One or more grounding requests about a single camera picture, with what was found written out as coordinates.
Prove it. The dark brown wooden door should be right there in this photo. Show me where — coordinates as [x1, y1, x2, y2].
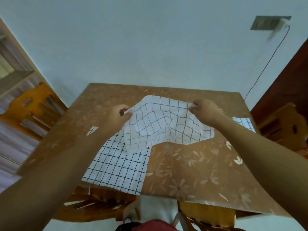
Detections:
[250, 38, 308, 124]

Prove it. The wooden chair under table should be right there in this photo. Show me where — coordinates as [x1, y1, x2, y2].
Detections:
[52, 185, 243, 231]

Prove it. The person's red clothing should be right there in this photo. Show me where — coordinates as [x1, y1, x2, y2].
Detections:
[131, 219, 180, 231]

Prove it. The brown wooden chair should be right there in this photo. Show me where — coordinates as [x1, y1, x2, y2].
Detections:
[257, 102, 308, 158]

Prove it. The wooden window frame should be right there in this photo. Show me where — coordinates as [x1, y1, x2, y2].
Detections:
[0, 17, 52, 113]

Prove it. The flat white checked cloth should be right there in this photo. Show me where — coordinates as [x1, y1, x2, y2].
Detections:
[81, 126, 152, 196]

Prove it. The thin red cable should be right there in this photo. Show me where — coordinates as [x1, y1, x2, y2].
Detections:
[244, 25, 291, 102]

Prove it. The person's right hand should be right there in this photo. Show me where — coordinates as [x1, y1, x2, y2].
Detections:
[188, 98, 226, 127]

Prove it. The grey wall socket panel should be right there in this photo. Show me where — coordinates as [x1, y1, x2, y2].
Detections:
[250, 15, 292, 31]

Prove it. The orange wooden chair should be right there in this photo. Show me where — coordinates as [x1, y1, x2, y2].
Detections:
[0, 82, 68, 140]

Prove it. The person's left forearm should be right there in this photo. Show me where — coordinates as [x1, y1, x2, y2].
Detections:
[0, 121, 122, 231]

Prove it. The person's right forearm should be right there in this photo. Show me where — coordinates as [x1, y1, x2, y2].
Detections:
[212, 113, 308, 230]

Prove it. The brown floral tablecloth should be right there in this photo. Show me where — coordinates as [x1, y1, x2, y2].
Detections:
[16, 83, 293, 218]

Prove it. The person's left hand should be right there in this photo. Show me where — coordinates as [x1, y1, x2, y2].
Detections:
[104, 104, 133, 134]

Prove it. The small white checked cloth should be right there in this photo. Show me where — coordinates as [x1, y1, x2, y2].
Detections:
[231, 116, 256, 133]

